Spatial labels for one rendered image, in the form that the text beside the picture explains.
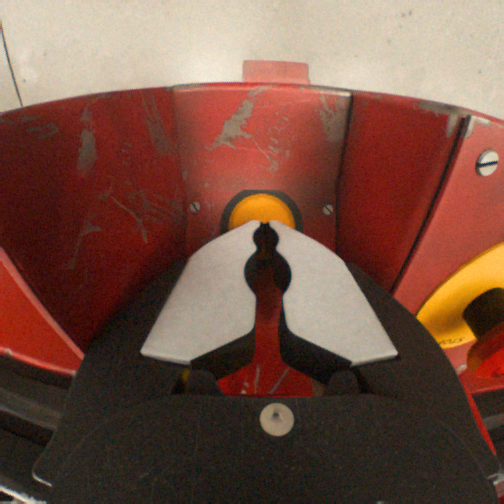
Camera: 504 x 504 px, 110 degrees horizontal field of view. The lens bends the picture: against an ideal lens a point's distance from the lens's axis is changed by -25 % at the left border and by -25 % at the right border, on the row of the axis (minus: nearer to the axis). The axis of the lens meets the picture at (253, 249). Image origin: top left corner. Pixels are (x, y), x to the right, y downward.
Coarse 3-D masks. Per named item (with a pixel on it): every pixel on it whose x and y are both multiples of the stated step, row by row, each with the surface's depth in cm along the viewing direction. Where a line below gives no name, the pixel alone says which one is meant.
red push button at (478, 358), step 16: (496, 288) 7; (480, 304) 7; (496, 304) 7; (464, 320) 8; (480, 320) 7; (496, 320) 7; (480, 336) 7; (496, 336) 6; (480, 352) 6; (496, 352) 6; (480, 368) 6; (496, 368) 6
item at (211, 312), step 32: (256, 224) 11; (192, 256) 8; (224, 256) 9; (256, 256) 9; (192, 288) 7; (224, 288) 7; (160, 320) 6; (192, 320) 6; (224, 320) 6; (160, 352) 5; (192, 352) 5; (224, 352) 6
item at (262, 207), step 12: (240, 204) 13; (252, 204) 13; (264, 204) 13; (276, 204) 13; (240, 216) 13; (252, 216) 13; (264, 216) 13; (276, 216) 13; (288, 216) 13; (264, 252) 13
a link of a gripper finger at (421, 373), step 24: (360, 288) 7; (384, 312) 6; (408, 312) 6; (408, 336) 5; (432, 336) 5; (408, 360) 5; (432, 360) 5; (360, 384) 5; (384, 384) 4; (408, 384) 4; (432, 384) 4; (456, 384) 4; (432, 408) 4; (456, 408) 4; (456, 432) 3; (480, 432) 3; (480, 456) 3
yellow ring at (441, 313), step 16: (480, 256) 7; (496, 256) 6; (464, 272) 7; (480, 272) 7; (496, 272) 7; (448, 288) 7; (464, 288) 7; (480, 288) 7; (432, 304) 8; (448, 304) 8; (464, 304) 8; (432, 320) 9; (448, 320) 9; (448, 336) 10; (464, 336) 10
